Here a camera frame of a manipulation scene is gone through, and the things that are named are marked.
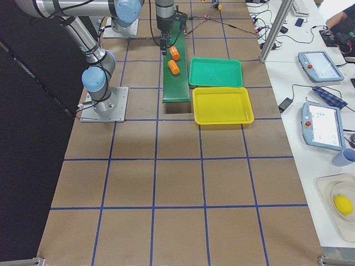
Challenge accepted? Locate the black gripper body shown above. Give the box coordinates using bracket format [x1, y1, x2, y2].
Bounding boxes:
[155, 0, 187, 34]

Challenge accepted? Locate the orange cylinder with 4680 text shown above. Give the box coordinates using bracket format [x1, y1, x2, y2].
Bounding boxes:
[169, 46, 180, 61]

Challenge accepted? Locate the plain orange cylinder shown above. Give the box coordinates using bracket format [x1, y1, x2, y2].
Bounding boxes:
[168, 60, 180, 75]

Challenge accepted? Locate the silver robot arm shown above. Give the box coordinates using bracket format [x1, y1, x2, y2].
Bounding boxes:
[16, 1, 144, 115]
[111, 17, 131, 32]

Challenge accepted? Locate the green conveyor belt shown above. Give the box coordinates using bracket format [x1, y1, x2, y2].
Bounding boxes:
[163, 22, 190, 103]

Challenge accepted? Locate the green plastic tray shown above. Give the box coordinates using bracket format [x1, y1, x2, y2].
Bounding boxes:
[189, 57, 244, 88]

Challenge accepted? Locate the yellow plastic tray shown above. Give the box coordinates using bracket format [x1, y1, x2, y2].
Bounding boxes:
[192, 87, 254, 125]

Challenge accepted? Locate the blue phone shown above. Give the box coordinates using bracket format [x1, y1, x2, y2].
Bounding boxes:
[295, 18, 304, 27]

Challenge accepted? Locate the white keyboard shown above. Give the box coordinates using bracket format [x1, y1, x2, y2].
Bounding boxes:
[291, 0, 310, 17]

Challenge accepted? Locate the black power adapter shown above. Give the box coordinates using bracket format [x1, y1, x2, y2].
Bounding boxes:
[278, 98, 293, 113]

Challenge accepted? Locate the far blue teach pendant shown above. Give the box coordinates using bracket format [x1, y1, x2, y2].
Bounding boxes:
[297, 51, 344, 83]

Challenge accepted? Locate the blue teach pendant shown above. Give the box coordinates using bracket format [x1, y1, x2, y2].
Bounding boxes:
[297, 51, 344, 83]
[301, 102, 346, 151]

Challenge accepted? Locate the person in dark clothes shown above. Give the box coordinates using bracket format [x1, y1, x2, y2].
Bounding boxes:
[326, 4, 354, 35]

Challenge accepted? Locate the near blue teach pendant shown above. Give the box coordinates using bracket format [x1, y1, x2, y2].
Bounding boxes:
[301, 102, 346, 151]

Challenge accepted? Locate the blue plaid cloth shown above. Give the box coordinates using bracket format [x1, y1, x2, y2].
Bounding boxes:
[312, 86, 348, 109]

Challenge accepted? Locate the blue plastic cup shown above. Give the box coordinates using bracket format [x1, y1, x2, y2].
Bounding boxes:
[332, 149, 355, 167]

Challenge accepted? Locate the white bowl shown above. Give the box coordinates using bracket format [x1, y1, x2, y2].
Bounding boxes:
[331, 182, 354, 222]

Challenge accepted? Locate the yellow lemon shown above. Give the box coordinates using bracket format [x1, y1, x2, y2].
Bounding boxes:
[333, 195, 353, 216]

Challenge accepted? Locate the beige tray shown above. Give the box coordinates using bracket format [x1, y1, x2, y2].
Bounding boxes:
[316, 173, 354, 243]

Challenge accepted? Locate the red black wire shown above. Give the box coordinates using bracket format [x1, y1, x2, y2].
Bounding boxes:
[186, 16, 261, 37]

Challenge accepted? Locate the aluminium frame post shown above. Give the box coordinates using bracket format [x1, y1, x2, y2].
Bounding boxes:
[260, 0, 293, 63]

